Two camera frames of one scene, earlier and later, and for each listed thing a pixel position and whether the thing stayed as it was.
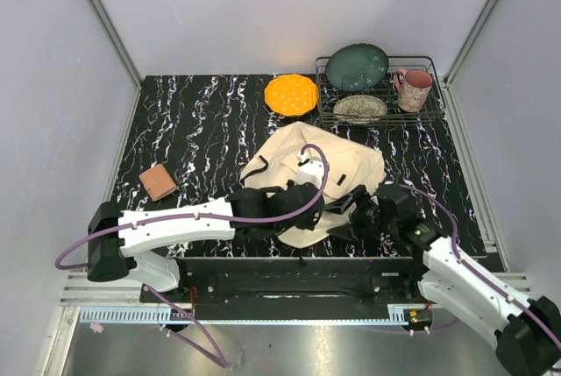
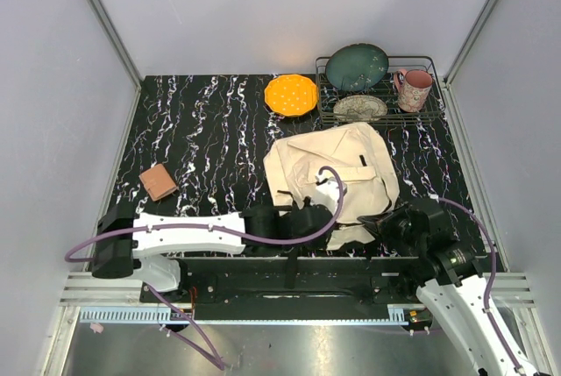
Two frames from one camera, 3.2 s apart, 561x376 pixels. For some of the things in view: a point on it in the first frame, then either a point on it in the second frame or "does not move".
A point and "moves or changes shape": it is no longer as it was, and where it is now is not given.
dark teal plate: [357, 67] does not move
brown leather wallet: [158, 182] does not move
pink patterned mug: [414, 87] does not move
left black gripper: [307, 224] → [320, 244]
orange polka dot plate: [290, 95] does not move
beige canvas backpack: [273, 161] moves or changes shape
